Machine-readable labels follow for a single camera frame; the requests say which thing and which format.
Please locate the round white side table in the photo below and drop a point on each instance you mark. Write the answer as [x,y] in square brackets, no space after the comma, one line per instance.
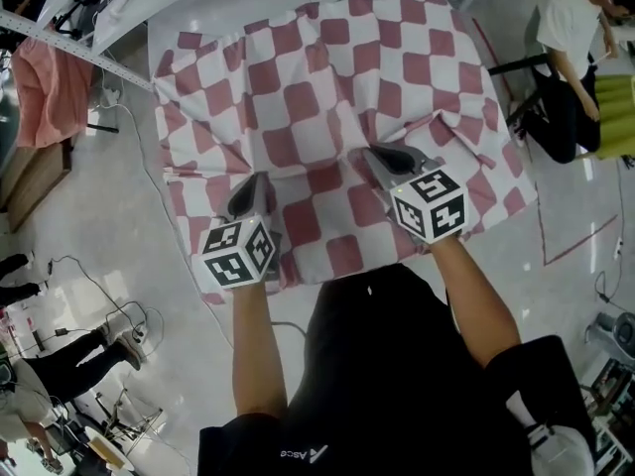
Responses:
[106,456]

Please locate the black folding stand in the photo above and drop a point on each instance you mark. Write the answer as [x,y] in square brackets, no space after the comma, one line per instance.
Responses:
[119,414]

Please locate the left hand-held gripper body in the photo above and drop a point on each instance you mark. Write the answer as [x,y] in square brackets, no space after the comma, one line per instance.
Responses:
[238,256]

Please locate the black stool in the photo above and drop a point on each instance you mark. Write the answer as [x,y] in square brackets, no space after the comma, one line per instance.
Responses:
[516,65]

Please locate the person's right forearm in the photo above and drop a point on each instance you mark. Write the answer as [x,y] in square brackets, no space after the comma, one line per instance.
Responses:
[476,305]

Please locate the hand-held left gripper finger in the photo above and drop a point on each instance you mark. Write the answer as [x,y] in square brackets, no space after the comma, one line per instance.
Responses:
[240,199]
[265,199]

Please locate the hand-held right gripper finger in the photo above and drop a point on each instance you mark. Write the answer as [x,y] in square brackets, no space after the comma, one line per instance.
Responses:
[384,174]
[421,160]

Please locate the pink cloth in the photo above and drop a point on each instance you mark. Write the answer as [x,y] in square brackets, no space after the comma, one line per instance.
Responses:
[49,92]

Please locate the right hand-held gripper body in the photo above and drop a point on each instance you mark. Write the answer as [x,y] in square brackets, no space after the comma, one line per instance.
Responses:
[431,206]

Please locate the red floor tape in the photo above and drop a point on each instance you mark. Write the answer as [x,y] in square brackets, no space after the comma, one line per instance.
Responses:
[542,231]

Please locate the white metal cart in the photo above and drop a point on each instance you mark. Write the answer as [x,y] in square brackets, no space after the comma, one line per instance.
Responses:
[610,390]

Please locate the person's black shirt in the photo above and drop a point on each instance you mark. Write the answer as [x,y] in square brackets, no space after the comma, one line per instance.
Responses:
[387,365]

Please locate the red white checkered cloth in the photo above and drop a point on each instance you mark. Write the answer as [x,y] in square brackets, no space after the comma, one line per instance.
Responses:
[317,117]

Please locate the green covered round table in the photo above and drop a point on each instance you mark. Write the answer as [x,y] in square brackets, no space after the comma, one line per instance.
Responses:
[617,117]

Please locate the grey floor appliance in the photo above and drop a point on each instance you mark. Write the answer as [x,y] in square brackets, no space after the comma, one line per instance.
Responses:
[610,330]

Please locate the person's left forearm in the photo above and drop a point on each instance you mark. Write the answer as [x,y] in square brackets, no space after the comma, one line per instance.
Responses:
[258,355]

